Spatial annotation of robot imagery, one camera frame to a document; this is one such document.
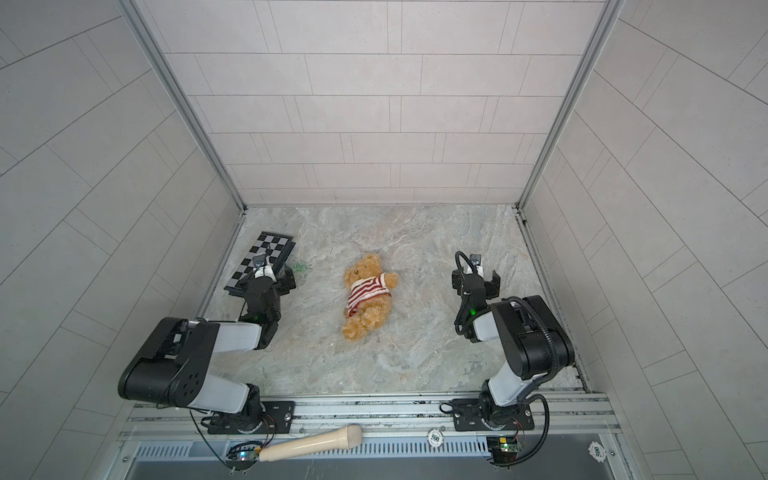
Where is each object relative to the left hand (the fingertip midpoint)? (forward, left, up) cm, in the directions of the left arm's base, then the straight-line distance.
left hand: (277, 262), depth 90 cm
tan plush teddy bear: (-12, -29, +1) cm, 32 cm away
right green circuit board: (-45, -61, -8) cm, 77 cm away
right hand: (+1, -62, -4) cm, 62 cm away
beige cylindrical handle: (-44, -25, -4) cm, 51 cm away
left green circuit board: (-47, -3, -5) cm, 47 cm away
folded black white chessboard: (+7, +2, -6) cm, 10 cm away
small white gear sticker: (-45, -82, -7) cm, 94 cm away
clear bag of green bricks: (+3, -4, -8) cm, 10 cm away
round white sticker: (-43, -46, -8) cm, 63 cm away
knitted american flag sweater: (-9, -28, 0) cm, 29 cm away
